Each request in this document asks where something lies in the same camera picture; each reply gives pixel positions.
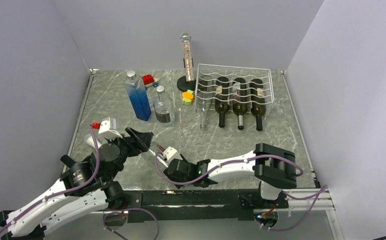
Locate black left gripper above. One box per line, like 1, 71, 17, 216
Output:
105, 126, 153, 181

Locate clear glass wine bottle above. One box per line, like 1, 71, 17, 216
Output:
196, 75, 213, 129

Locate dark green wine bottle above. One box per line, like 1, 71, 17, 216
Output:
215, 76, 229, 128

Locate green wine bottle brown label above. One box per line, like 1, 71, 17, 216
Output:
230, 77, 247, 130

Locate clear round glass bottle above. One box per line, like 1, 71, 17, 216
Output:
141, 141, 168, 172

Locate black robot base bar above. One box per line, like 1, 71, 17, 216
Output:
107, 189, 289, 221

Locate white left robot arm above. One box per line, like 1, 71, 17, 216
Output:
0, 124, 154, 240

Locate clear bottle dark label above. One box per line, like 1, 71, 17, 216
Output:
153, 85, 175, 126

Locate tall blue square bottle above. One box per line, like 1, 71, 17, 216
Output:
124, 70, 151, 122

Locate white handheld microphone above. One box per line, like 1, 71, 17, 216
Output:
84, 133, 103, 148

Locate red toy block car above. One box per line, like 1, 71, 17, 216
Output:
142, 74, 158, 88

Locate yellow green toy blocks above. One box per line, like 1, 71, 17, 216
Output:
181, 89, 194, 106

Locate black microphone stand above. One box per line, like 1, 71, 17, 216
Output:
177, 58, 196, 92

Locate glitter microphone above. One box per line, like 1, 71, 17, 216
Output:
180, 32, 194, 83

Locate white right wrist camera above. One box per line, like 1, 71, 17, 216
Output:
157, 144, 183, 165

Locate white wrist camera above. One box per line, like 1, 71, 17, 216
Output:
91, 117, 122, 140
157, 144, 183, 165

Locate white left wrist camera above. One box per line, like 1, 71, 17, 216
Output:
91, 117, 122, 140

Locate white wire wine rack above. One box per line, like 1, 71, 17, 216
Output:
194, 63, 274, 115

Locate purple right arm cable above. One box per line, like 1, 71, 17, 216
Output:
154, 152, 329, 232

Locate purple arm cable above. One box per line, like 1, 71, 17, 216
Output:
154, 152, 329, 232
0, 125, 101, 240

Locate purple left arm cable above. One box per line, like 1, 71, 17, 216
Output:
0, 125, 101, 240

